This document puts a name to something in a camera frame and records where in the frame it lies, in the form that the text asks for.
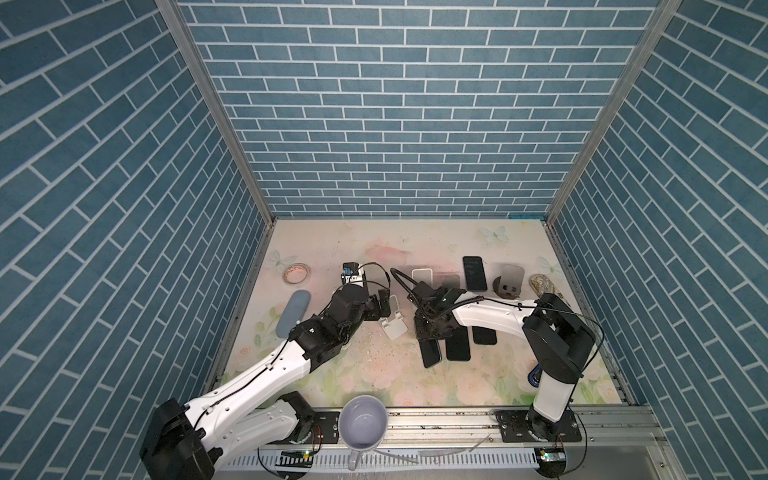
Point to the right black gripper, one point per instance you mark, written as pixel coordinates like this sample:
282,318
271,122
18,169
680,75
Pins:
417,319

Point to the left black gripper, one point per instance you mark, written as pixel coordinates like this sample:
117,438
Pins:
384,311

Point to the teal phone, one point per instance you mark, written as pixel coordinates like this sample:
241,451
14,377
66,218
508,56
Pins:
430,352

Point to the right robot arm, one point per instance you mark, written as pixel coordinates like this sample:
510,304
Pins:
560,341

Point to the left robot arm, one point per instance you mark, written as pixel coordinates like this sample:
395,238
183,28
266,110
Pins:
310,344

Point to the white stand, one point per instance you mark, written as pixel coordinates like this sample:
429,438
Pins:
425,275
394,325
447,280

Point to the white stand far left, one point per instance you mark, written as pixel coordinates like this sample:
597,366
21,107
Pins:
447,280

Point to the white stand centre back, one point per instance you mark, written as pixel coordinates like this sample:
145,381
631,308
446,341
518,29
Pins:
425,275

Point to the blue oval pouch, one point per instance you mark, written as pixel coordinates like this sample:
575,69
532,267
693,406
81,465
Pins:
293,313

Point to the round tape roll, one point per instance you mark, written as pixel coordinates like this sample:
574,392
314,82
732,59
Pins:
296,274

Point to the patterned oval case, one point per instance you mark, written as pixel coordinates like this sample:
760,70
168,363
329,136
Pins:
541,284

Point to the white mug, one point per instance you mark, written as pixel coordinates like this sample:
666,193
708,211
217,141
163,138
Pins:
362,425

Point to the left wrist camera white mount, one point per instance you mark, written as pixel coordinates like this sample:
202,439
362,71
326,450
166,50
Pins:
352,272

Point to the aluminium front rail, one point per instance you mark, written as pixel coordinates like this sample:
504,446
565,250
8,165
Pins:
430,427

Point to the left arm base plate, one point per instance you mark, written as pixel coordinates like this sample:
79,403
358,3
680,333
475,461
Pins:
321,428

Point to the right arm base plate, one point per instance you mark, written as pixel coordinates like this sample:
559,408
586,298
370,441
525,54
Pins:
526,425

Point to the white slotted cable duct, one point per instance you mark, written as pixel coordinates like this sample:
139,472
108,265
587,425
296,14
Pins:
388,460

